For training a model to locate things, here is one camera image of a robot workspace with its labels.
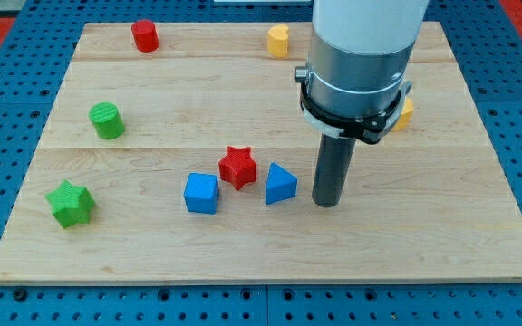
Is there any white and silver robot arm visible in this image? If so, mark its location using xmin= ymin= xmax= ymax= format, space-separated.
xmin=295 ymin=0 xmax=429 ymax=144

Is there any yellow block behind arm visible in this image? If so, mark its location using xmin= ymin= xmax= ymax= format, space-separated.
xmin=391 ymin=97 xmax=414 ymax=132

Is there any yellow heart block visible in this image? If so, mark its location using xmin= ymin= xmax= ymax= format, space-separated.
xmin=266 ymin=24 xmax=289 ymax=58

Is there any red star block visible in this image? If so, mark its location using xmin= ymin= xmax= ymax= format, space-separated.
xmin=218 ymin=146 xmax=257 ymax=191

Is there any blue triangle block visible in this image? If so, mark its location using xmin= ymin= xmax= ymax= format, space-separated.
xmin=265 ymin=162 xmax=298 ymax=205

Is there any blue cube block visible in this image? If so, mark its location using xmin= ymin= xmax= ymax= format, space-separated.
xmin=183 ymin=172 xmax=219 ymax=215

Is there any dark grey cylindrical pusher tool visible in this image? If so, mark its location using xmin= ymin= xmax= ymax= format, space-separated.
xmin=312 ymin=134 xmax=356 ymax=207

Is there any light wooden board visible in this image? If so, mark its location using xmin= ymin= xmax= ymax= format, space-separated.
xmin=0 ymin=22 xmax=522 ymax=286

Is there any green cylinder block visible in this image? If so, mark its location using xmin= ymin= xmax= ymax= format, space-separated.
xmin=88 ymin=102 xmax=125 ymax=139

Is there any red cylinder block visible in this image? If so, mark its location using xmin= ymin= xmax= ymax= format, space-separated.
xmin=131 ymin=19 xmax=160 ymax=53

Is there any green star block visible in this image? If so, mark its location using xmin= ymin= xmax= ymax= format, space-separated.
xmin=45 ymin=180 xmax=95 ymax=228

